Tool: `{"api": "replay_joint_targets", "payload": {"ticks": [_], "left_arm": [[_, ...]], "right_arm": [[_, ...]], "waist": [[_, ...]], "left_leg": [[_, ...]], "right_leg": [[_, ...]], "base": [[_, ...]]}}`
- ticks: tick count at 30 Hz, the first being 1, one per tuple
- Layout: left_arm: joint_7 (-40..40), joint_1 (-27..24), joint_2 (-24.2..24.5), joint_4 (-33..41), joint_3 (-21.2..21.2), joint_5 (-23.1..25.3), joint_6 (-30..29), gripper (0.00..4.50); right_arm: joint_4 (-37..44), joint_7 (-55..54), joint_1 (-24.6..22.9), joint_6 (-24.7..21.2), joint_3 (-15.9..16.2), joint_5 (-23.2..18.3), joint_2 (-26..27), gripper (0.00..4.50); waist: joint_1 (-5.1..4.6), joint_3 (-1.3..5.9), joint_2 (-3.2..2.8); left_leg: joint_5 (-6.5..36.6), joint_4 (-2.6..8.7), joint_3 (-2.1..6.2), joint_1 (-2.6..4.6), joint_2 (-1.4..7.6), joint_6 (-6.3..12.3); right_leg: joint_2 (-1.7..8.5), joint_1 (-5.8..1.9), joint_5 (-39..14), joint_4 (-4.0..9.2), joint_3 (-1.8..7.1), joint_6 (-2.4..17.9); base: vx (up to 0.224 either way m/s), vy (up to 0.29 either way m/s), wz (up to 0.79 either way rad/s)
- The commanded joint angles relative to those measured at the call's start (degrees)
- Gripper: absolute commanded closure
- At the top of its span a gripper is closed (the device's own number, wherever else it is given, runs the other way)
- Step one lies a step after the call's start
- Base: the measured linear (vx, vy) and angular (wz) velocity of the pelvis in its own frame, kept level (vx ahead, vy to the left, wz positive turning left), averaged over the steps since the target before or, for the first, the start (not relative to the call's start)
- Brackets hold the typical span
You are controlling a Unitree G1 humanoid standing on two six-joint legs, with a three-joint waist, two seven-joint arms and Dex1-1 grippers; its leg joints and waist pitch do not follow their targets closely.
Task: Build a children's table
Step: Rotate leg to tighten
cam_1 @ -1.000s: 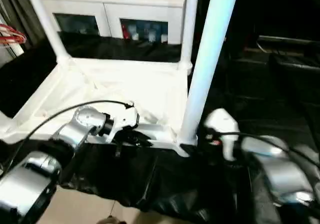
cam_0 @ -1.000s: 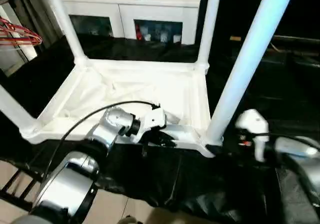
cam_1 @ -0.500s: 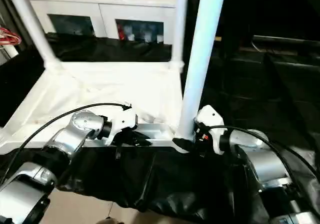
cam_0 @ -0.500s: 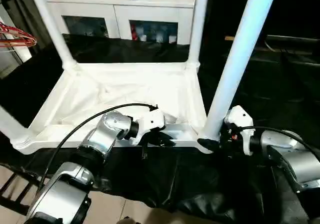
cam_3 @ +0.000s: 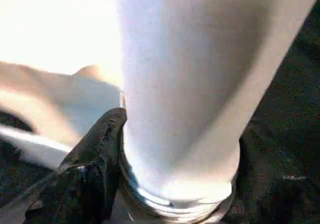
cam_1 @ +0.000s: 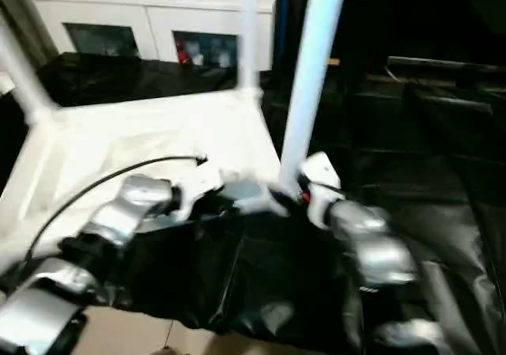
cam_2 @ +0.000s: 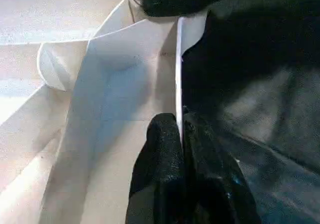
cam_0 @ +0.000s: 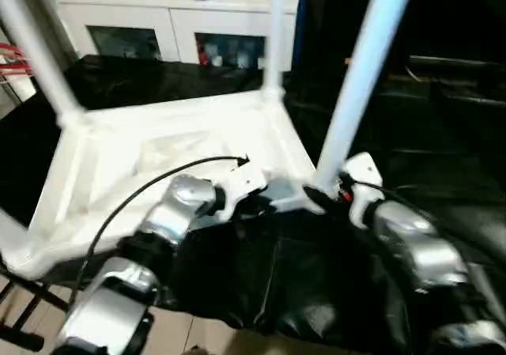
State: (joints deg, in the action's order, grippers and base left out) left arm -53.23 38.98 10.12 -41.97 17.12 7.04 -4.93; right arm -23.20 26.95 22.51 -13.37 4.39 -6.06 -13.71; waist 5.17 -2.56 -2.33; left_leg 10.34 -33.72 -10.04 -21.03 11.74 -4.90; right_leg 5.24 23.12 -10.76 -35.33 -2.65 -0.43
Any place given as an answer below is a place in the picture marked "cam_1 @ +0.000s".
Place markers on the white plastic table top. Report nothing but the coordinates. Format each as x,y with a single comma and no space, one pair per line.
138,133

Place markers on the black cabinet with gold label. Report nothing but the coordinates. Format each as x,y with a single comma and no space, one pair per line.
435,15

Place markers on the grey robot foot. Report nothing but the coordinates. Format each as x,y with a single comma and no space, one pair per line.
167,351

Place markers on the grey curtain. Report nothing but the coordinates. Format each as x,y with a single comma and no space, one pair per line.
23,15

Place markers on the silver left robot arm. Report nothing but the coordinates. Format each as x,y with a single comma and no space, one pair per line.
118,212

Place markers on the black shiny mat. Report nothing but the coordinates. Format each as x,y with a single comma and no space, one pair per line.
257,272

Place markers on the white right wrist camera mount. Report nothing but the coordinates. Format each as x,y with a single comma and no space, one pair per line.
322,169

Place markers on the black flat bar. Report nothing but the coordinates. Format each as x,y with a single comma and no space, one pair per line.
446,64

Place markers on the white cabinet with glass doors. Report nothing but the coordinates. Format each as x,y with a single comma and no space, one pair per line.
118,11

